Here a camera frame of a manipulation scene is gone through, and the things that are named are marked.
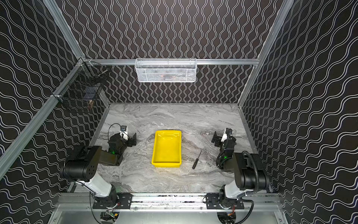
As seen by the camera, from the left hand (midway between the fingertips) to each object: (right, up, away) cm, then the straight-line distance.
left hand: (132, 131), depth 94 cm
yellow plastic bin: (+24, -11, -4) cm, 26 cm away
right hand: (+61, 0, -3) cm, 62 cm away
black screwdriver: (+43, -18, -5) cm, 47 cm away
